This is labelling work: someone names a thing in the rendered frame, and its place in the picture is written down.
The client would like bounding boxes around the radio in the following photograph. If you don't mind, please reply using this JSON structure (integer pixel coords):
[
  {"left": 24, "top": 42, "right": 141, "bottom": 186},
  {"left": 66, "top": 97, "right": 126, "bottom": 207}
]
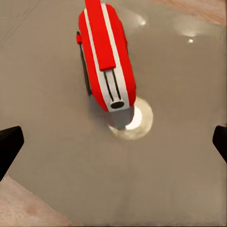
[{"left": 76, "top": 0, "right": 137, "bottom": 113}]

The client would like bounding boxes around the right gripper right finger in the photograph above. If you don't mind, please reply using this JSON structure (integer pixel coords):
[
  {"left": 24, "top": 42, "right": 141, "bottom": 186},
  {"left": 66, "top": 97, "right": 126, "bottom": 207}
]
[{"left": 212, "top": 126, "right": 227, "bottom": 163}]

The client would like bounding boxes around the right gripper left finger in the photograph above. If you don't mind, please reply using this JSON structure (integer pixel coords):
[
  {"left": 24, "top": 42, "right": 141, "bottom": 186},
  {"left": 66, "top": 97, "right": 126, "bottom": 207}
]
[{"left": 0, "top": 126, "right": 24, "bottom": 181}]

